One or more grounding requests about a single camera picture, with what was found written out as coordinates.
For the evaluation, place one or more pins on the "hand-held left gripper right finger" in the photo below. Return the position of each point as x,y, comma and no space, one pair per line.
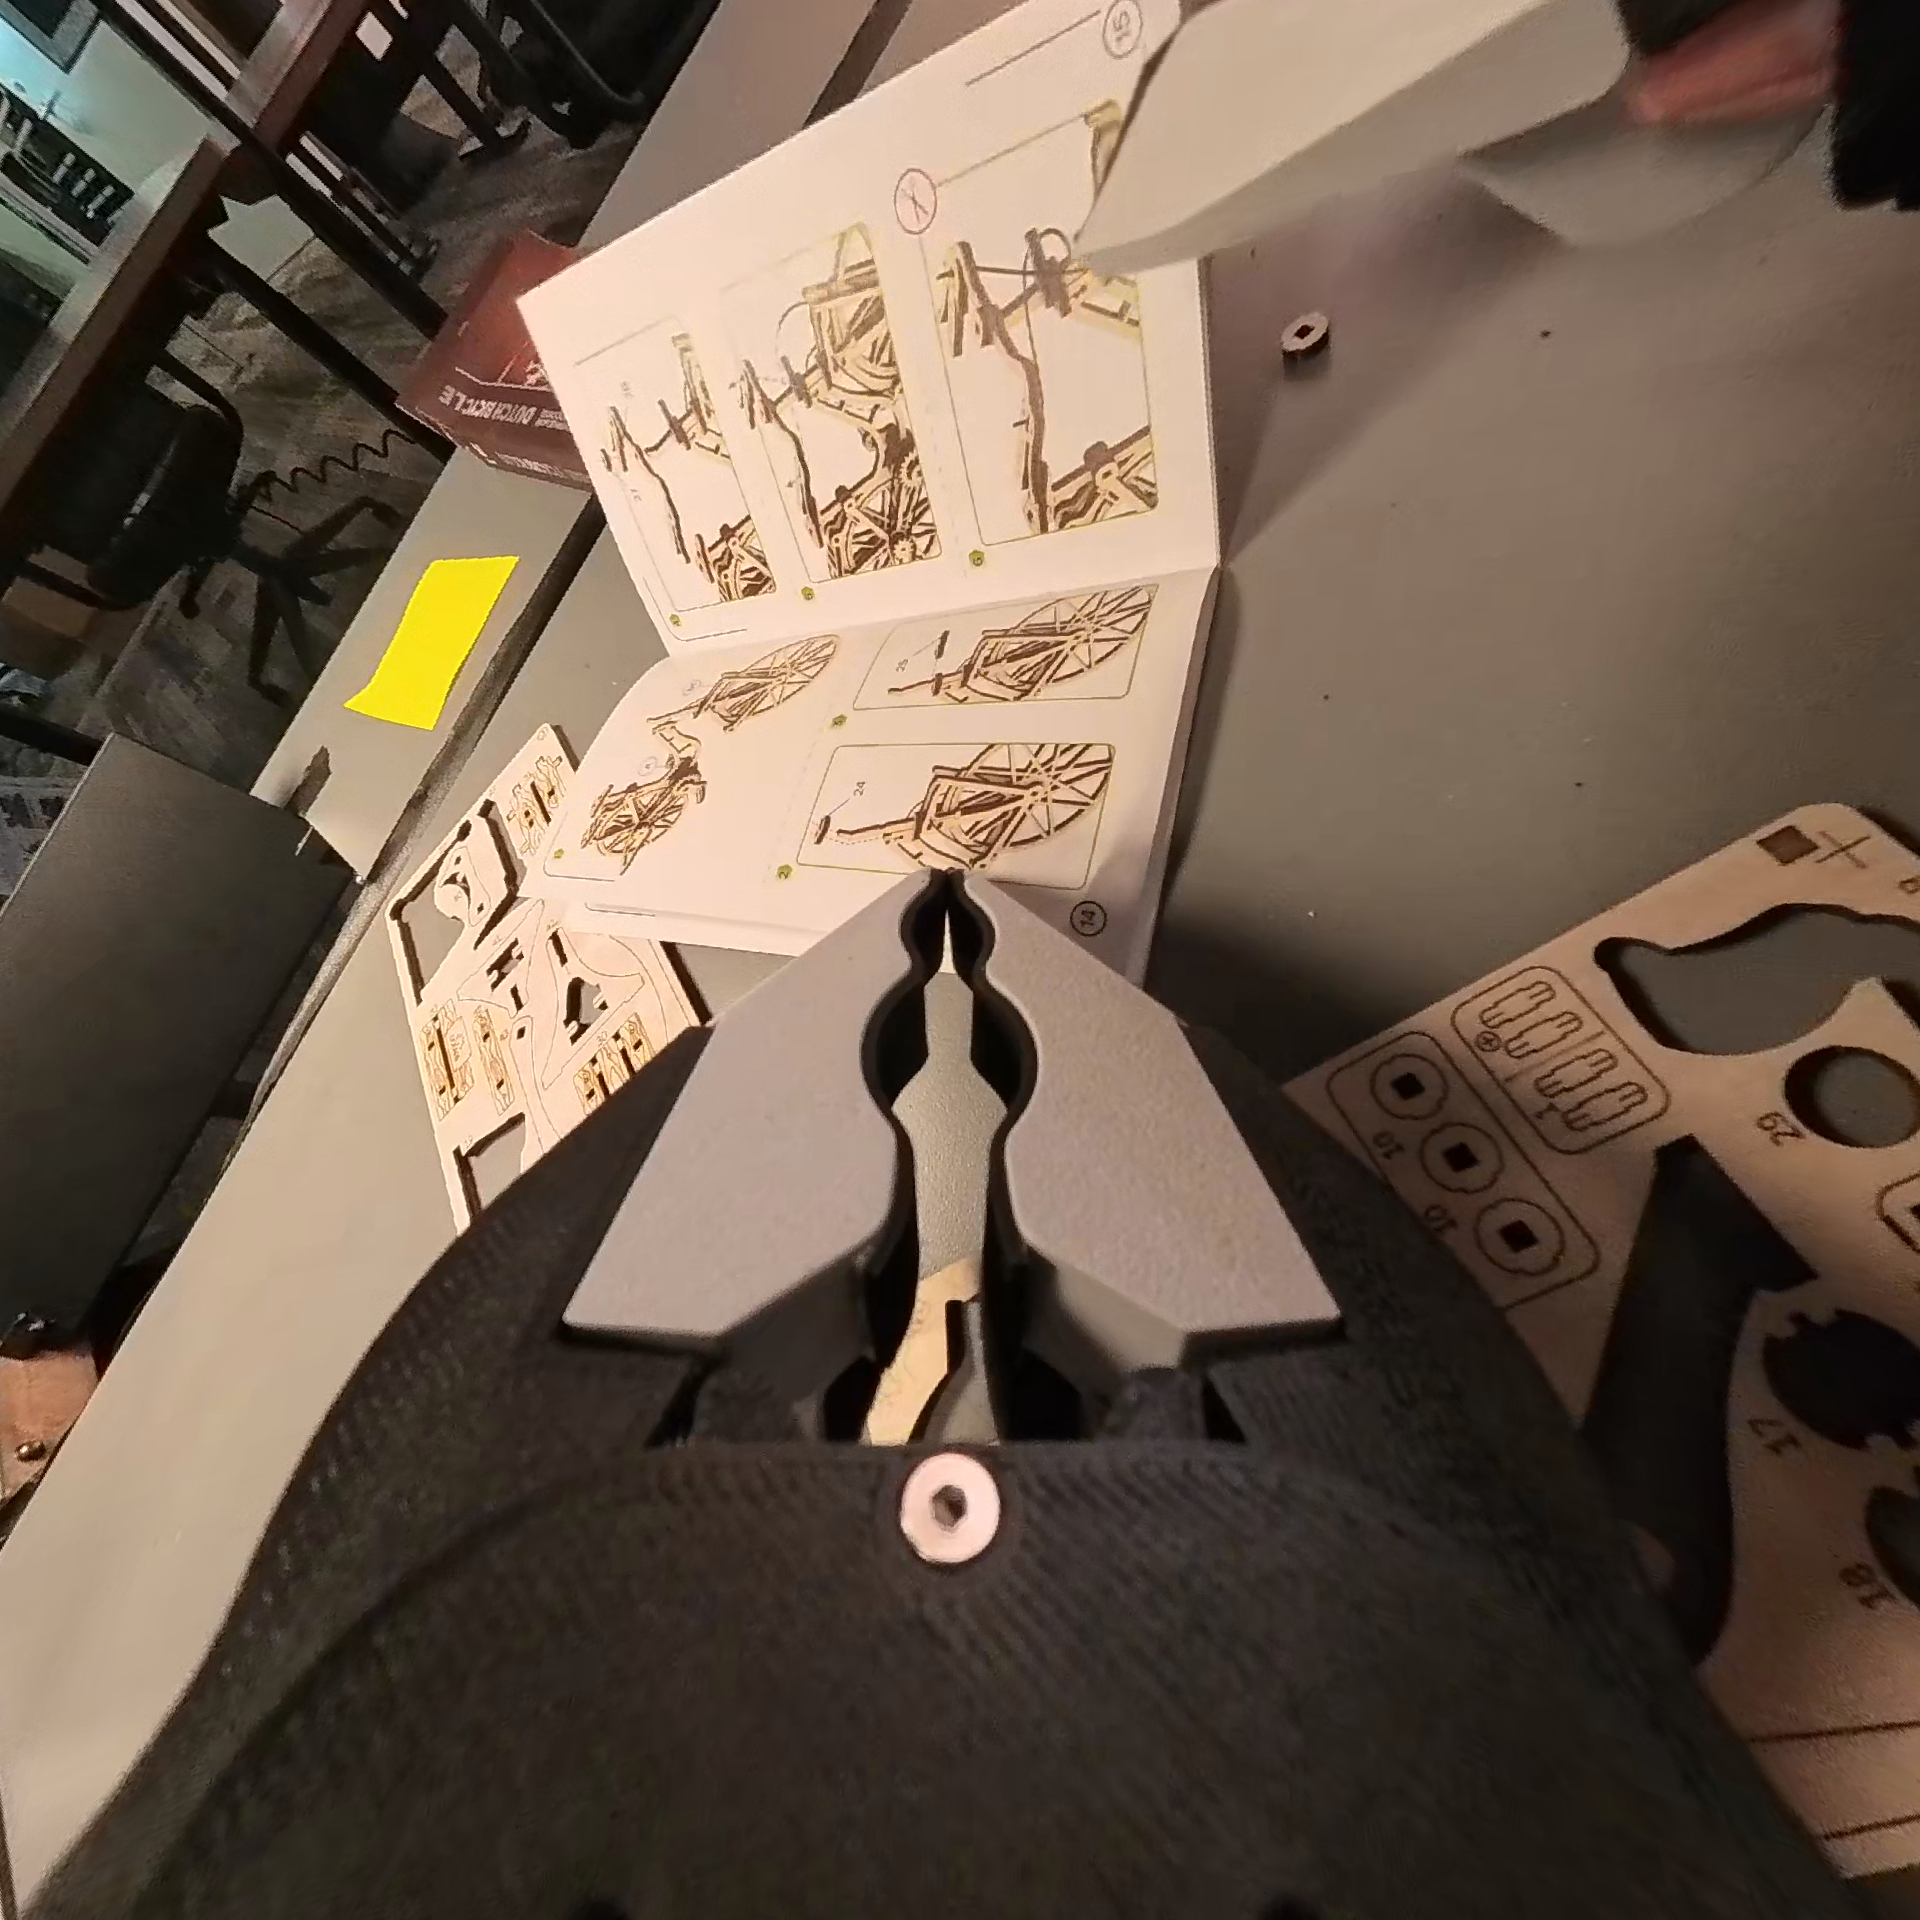
1171,1200

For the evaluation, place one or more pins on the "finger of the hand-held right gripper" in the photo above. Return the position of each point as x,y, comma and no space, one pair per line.
1349,119

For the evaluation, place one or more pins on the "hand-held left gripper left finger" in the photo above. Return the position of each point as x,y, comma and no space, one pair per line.
736,1200

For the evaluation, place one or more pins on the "paper instruction booklet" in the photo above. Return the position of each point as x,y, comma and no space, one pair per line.
901,377

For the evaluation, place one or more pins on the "wooden parts sheet small pieces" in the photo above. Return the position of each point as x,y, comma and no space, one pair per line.
494,960

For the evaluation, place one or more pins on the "wooden parts sheet large cutouts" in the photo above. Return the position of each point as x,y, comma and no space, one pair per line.
1681,1200

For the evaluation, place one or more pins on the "person's right hand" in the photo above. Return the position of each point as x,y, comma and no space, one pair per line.
1725,92

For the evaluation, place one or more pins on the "small wooden washer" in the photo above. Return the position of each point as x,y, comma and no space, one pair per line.
1308,334

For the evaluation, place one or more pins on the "dark grey panel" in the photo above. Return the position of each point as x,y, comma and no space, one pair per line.
136,1018

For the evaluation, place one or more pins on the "yellow sticky note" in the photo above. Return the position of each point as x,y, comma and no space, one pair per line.
437,636

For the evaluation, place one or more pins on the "brown product box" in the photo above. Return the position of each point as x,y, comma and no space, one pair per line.
494,377

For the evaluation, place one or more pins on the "black office chair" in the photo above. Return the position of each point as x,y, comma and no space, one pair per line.
153,495

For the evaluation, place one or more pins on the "dark wooden desk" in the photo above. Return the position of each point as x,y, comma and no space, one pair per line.
106,284

